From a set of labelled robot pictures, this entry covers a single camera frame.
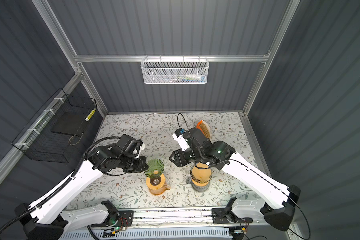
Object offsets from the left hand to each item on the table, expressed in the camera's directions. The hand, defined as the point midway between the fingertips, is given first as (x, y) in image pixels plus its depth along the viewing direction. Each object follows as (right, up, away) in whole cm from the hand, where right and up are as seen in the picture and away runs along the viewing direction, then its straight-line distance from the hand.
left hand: (149, 167), depth 70 cm
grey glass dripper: (+22, -6, +1) cm, 23 cm away
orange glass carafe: (+1, -12, +13) cm, 18 cm away
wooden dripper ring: (+2, -11, +4) cm, 12 cm away
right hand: (+12, +5, -4) cm, 14 cm away
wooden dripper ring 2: (+24, -9, +3) cm, 26 cm away
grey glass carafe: (+24, -14, +10) cm, 30 cm away
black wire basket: (-48, +16, +2) cm, 50 cm away
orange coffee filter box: (+31, +19, +31) cm, 48 cm away
